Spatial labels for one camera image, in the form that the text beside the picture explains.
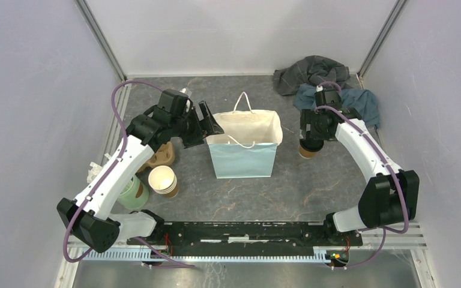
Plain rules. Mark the brown cardboard cup carrier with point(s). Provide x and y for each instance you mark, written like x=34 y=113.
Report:
x=165 y=156

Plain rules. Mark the blue crumpled cloth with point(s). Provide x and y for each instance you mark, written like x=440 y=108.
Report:
x=363 y=100

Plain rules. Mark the brown paper coffee cup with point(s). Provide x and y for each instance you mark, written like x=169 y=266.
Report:
x=308 y=148

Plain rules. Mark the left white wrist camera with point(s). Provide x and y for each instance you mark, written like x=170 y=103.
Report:
x=186 y=91

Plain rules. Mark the light blue paper bag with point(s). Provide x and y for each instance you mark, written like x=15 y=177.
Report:
x=248 y=146

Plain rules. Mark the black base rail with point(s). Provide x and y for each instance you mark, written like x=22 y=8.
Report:
x=182 y=243

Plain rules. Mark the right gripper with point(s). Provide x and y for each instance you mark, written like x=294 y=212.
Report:
x=309 y=116

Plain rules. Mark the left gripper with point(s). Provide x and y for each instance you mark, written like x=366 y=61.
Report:
x=207 y=126

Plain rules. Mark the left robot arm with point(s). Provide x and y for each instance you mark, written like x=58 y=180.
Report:
x=88 y=216

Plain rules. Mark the green straw holder cup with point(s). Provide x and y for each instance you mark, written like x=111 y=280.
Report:
x=135 y=194

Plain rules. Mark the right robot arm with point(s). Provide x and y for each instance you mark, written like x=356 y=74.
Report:
x=389 y=200

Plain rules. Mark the stack of paper cups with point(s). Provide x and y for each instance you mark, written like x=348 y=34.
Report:
x=163 y=181

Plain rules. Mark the grey crumpled cloth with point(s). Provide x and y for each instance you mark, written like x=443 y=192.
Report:
x=311 y=70

